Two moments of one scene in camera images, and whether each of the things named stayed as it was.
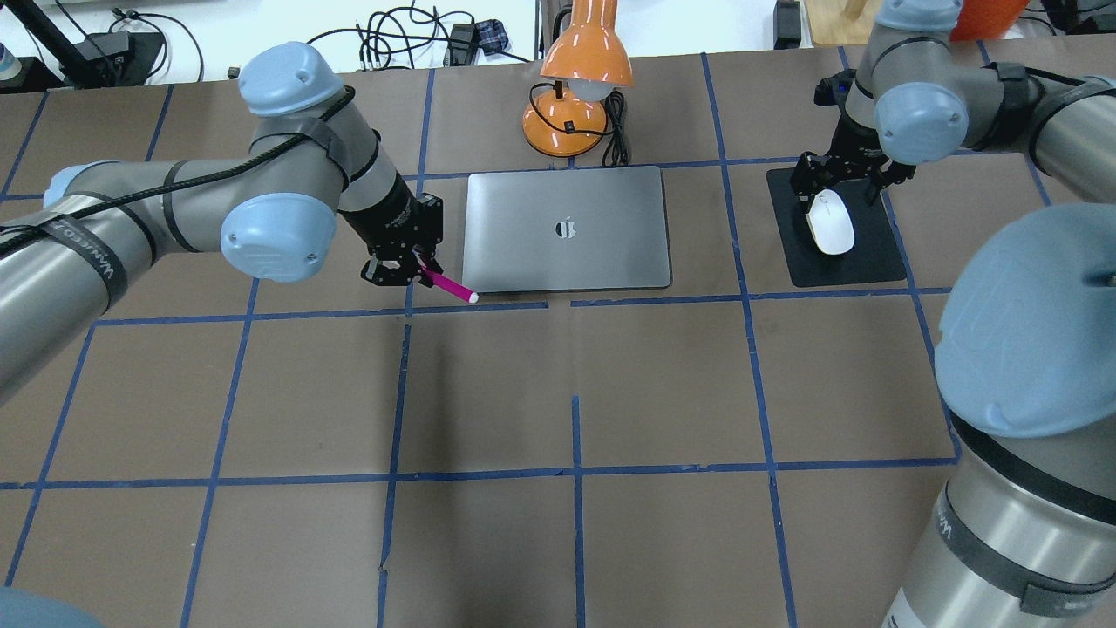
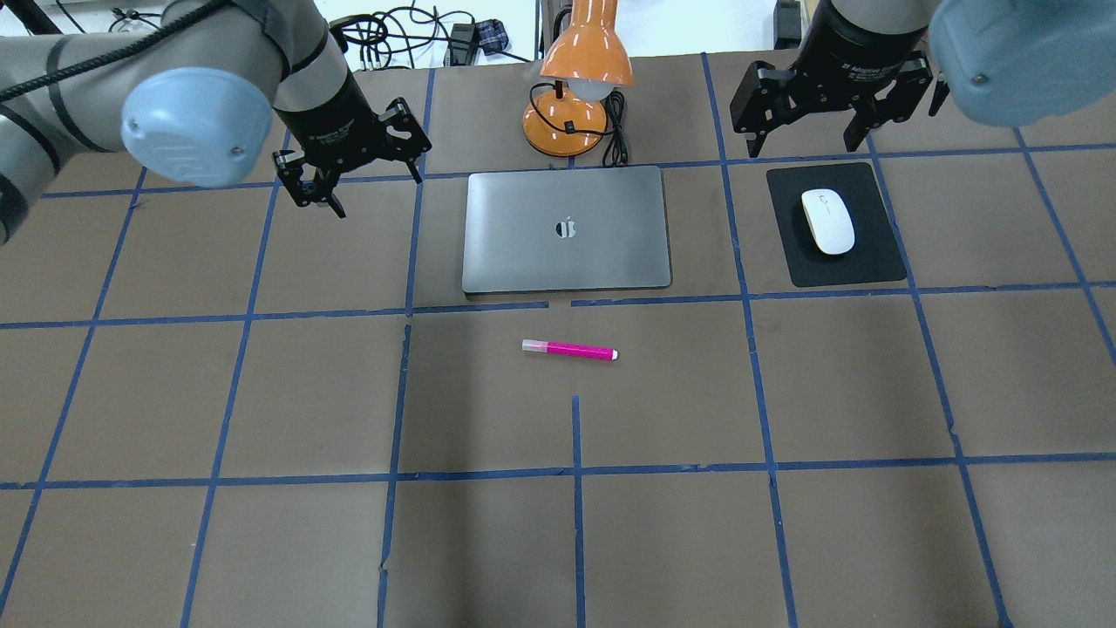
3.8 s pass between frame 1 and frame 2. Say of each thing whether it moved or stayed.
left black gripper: moved
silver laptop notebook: stayed
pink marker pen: moved
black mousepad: stayed
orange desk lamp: stayed
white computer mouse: stayed
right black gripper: moved
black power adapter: stayed
